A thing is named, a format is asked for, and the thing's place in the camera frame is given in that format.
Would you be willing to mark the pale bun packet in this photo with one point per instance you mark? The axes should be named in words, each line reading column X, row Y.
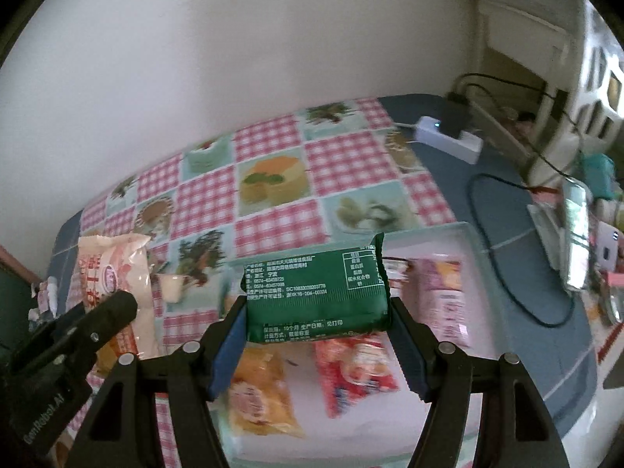
column 122, row 263

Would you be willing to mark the green snack packet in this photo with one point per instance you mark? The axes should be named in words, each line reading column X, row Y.
column 312, row 297

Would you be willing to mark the black power adapter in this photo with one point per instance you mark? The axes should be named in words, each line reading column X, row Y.
column 456, row 114

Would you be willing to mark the white shelf unit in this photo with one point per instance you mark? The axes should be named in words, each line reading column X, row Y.
column 516, row 39

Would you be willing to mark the red sausage packet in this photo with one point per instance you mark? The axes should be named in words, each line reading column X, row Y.
column 397, row 271

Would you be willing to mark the pink snack packet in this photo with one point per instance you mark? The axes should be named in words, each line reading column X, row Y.
column 438, row 302

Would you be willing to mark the white power strip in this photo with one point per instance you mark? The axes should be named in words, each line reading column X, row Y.
column 453, row 149

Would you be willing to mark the yellow snack packet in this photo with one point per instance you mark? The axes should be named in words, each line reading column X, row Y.
column 253, row 390

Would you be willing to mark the cream jelly cup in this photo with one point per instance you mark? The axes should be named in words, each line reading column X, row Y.
column 173, row 285

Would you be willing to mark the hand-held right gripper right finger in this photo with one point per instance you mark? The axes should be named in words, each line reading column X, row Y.
column 405, row 351

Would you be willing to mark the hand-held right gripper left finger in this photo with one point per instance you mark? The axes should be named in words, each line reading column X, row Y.
column 229, row 351

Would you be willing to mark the pile of assorted small items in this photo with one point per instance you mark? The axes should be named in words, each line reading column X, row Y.
column 609, row 248

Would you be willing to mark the red patterned snack packet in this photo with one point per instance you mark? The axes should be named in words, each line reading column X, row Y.
column 356, row 365

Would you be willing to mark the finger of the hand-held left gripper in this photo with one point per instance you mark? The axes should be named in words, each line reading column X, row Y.
column 105, row 319

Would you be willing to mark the dark green board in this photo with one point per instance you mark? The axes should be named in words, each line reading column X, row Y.
column 14, row 292

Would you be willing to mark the white tray with teal rim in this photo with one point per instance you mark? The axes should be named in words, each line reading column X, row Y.
column 341, row 434

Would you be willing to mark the checkered printed tablecloth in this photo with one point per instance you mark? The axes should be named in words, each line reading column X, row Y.
column 341, row 156

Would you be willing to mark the silver foil packet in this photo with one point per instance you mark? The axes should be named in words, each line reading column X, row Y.
column 575, row 234

